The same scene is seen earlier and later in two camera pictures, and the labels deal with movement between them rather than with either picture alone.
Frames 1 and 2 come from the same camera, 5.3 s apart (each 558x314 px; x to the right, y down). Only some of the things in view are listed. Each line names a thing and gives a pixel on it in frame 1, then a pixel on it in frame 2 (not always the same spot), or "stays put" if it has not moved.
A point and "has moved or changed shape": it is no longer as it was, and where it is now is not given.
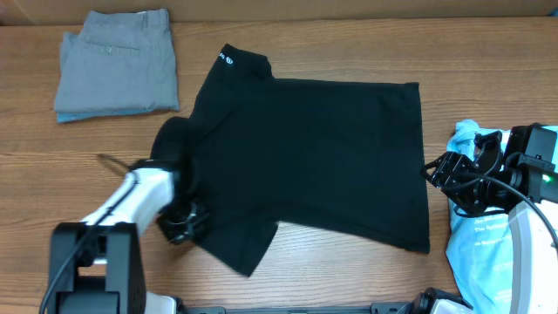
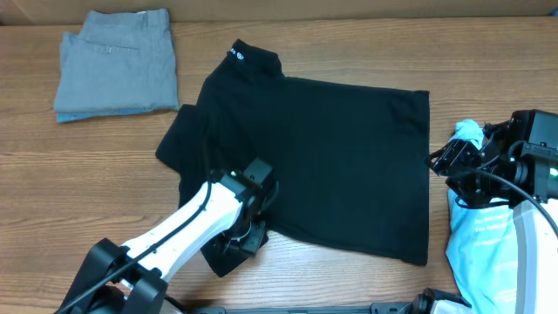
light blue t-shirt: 479,249 stays put
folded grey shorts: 119,61 stays put
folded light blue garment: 63,118 stays put
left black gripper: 180,233 to 250,241
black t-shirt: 343,157 has moved or changed shape
